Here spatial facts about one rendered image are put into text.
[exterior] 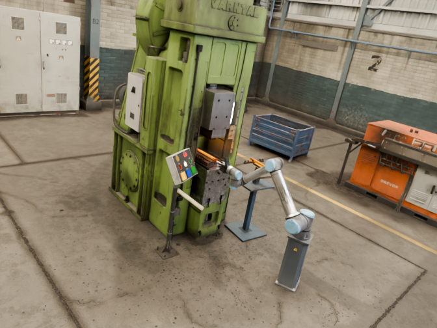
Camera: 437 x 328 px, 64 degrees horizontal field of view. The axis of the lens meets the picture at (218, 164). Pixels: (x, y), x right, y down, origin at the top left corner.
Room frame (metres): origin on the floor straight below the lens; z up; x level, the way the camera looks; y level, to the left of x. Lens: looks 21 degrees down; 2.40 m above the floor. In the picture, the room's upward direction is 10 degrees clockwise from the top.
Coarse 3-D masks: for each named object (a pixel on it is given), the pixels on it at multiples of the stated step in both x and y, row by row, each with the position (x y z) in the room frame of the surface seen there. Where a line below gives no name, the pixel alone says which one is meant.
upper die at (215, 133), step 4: (200, 128) 3.77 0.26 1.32; (204, 128) 3.72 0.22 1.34; (200, 132) 3.76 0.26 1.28; (204, 132) 3.71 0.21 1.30; (208, 132) 3.67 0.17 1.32; (212, 132) 3.63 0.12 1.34; (216, 132) 3.66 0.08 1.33; (220, 132) 3.71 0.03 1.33; (224, 132) 3.75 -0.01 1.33; (208, 136) 3.66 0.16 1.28; (212, 136) 3.63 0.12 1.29; (216, 136) 3.67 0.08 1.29; (220, 136) 3.72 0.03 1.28; (224, 136) 3.76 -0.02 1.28
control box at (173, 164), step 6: (186, 150) 3.33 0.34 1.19; (168, 156) 3.14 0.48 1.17; (174, 156) 3.11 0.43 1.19; (180, 156) 3.20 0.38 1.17; (186, 156) 3.28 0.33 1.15; (168, 162) 3.09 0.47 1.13; (174, 162) 3.08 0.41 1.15; (180, 162) 3.16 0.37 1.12; (186, 162) 3.24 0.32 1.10; (192, 162) 3.34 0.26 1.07; (174, 168) 3.07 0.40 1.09; (186, 168) 3.20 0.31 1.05; (174, 174) 3.06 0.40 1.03; (180, 174) 3.07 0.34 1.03; (186, 174) 3.16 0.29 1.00; (192, 174) 3.25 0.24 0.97; (174, 180) 3.06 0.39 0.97; (180, 180) 3.04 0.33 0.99
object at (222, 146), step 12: (252, 48) 4.09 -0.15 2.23; (240, 60) 3.98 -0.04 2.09; (252, 60) 4.12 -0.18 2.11; (240, 72) 4.00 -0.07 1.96; (240, 84) 4.02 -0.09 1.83; (240, 96) 4.05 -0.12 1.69; (240, 108) 4.07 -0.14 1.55; (240, 120) 4.11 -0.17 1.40; (240, 132) 4.14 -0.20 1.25; (216, 144) 4.07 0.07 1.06; (228, 144) 4.02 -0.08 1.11; (228, 156) 4.04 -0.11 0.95; (228, 192) 4.13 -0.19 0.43
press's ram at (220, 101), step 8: (208, 96) 3.66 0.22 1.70; (216, 96) 3.61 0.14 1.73; (224, 96) 3.69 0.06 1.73; (232, 96) 3.77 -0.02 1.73; (208, 104) 3.64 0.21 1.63; (216, 104) 3.62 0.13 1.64; (224, 104) 3.70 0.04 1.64; (232, 104) 3.78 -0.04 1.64; (208, 112) 3.63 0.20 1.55; (216, 112) 3.63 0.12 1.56; (224, 112) 3.72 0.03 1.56; (208, 120) 3.61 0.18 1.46; (216, 120) 3.65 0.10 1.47; (224, 120) 3.73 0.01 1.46; (208, 128) 3.60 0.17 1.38; (216, 128) 3.66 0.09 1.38; (224, 128) 3.77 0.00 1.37
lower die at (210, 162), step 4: (200, 148) 4.03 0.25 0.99; (196, 152) 3.87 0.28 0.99; (200, 152) 3.87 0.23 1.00; (196, 156) 3.77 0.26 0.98; (204, 156) 3.79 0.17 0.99; (196, 160) 3.76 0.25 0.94; (204, 160) 3.69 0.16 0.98; (208, 160) 3.69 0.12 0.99; (212, 160) 3.71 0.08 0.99; (220, 160) 3.76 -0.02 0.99; (204, 164) 3.66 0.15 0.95; (208, 164) 3.64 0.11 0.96; (212, 164) 3.68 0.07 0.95; (216, 164) 3.72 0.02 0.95
